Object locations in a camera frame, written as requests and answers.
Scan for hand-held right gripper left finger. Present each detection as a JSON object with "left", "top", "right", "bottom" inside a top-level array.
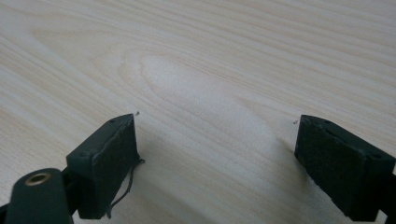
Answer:
[{"left": 65, "top": 113, "right": 146, "bottom": 220}]

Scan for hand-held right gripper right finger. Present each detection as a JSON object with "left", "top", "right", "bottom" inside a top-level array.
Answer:
[{"left": 293, "top": 114, "right": 396, "bottom": 222}]

